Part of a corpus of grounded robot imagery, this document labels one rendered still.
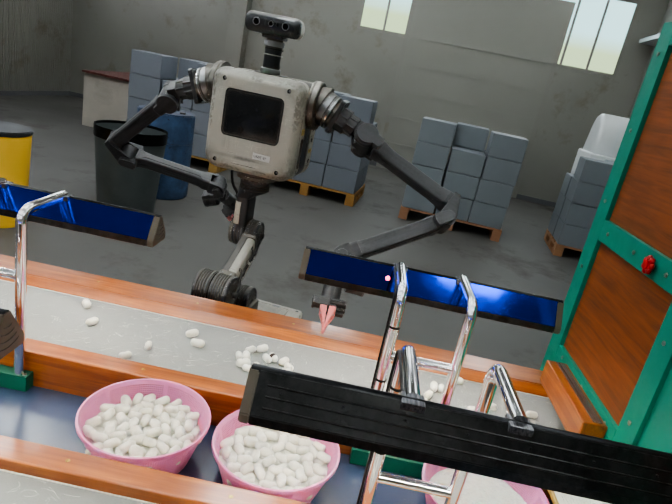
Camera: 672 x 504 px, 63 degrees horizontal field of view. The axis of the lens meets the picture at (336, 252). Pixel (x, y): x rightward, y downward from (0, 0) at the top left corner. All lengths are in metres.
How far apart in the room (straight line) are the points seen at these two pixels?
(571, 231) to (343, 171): 2.69
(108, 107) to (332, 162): 3.79
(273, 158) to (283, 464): 1.04
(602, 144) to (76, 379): 7.07
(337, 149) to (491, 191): 1.84
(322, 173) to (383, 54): 3.91
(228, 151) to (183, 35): 9.32
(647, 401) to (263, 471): 0.81
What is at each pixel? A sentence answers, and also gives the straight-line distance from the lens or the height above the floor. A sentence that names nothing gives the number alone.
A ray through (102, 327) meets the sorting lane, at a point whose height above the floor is 0.74.
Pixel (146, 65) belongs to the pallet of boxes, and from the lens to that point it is 7.37.
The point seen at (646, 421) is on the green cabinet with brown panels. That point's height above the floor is 0.95.
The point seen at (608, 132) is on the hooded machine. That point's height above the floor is 1.42.
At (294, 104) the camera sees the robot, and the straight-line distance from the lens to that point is 1.84.
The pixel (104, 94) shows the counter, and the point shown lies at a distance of 8.96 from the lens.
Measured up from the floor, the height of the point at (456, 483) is 0.87.
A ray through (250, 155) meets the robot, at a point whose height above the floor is 1.19.
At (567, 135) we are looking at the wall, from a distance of 10.14.
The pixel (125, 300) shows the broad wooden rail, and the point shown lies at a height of 0.75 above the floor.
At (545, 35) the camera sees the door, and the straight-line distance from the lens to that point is 10.03.
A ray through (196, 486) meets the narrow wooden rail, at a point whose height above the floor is 0.76.
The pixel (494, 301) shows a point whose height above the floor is 1.08.
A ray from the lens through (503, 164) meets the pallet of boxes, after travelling 6.45.
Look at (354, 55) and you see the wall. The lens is 10.14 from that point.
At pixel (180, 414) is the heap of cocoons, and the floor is 0.74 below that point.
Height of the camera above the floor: 1.52
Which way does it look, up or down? 18 degrees down
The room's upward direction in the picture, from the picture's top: 12 degrees clockwise
